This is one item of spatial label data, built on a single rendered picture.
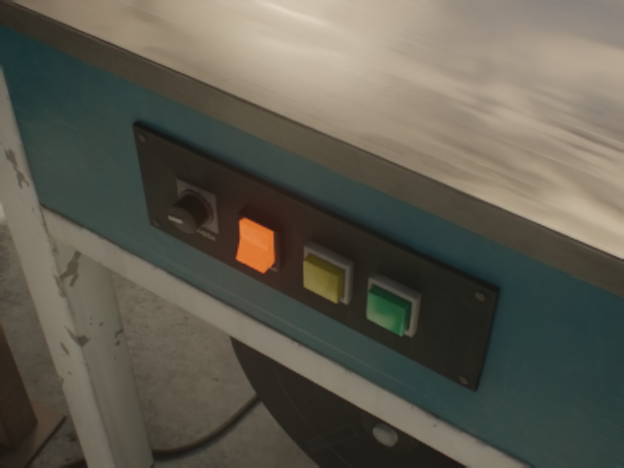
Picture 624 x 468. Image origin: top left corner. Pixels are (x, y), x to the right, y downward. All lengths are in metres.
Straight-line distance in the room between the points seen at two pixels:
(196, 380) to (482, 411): 0.77
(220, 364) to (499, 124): 0.86
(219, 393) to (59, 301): 0.48
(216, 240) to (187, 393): 0.69
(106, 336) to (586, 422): 0.51
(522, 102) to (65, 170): 0.34
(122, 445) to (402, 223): 0.61
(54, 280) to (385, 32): 0.39
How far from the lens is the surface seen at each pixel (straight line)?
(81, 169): 0.67
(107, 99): 0.60
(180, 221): 0.58
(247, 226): 0.55
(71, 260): 0.81
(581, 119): 0.51
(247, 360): 1.04
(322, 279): 0.53
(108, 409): 0.97
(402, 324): 0.52
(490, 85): 0.52
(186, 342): 1.33
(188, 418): 1.25
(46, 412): 1.29
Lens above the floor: 1.03
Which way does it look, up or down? 45 degrees down
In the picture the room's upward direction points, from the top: straight up
